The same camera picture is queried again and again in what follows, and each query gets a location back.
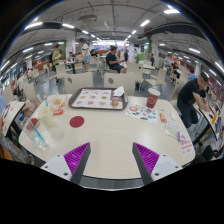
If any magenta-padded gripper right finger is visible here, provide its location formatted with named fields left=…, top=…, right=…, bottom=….
left=132, top=142, right=184, bottom=185

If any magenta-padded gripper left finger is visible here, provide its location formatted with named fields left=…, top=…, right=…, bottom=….
left=40, top=142, right=92, bottom=185

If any clear blue-capped water bottle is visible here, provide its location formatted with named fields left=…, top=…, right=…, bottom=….
left=22, top=118, right=47, bottom=150

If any flat round red coaster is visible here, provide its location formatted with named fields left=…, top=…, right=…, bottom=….
left=69, top=115, right=85, bottom=129

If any white paper receipt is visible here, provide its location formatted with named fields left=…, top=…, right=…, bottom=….
left=164, top=120, right=182, bottom=140

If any colourful printed flyer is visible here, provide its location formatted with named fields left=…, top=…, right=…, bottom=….
left=124, top=103, right=158, bottom=125

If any cream plastic cup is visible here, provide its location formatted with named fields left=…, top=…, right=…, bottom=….
left=37, top=106, right=56, bottom=128

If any clear bag of fries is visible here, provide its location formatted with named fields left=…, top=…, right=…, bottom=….
left=47, top=94, right=69, bottom=112

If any red paper cup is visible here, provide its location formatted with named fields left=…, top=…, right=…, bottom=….
left=145, top=87, right=161, bottom=109

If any dark food tray with liner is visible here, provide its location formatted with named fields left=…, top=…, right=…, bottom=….
left=68, top=87, right=129, bottom=111

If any pink bag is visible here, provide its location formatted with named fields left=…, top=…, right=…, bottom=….
left=21, top=100, right=38, bottom=118

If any crumpled white napkin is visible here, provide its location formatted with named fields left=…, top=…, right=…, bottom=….
left=112, top=85, right=126, bottom=98

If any person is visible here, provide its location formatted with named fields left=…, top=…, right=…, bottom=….
left=51, top=44, right=64, bottom=72
left=105, top=45, right=128, bottom=74
left=78, top=37, right=92, bottom=73
left=176, top=71, right=211, bottom=129

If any cream chair with round hole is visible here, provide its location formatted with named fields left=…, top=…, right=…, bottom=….
left=103, top=72, right=136, bottom=97
left=64, top=72, right=95, bottom=95

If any cream side table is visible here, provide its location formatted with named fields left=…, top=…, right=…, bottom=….
left=0, top=100, right=27, bottom=138

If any cream chair holding bag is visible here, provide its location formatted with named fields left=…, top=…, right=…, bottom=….
left=22, top=82, right=42, bottom=114

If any ceiling air conditioner unit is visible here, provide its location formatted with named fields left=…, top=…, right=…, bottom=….
left=78, top=13, right=99, bottom=24

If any group of ceiling lights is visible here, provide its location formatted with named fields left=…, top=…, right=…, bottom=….
left=0, top=8, right=224, bottom=81

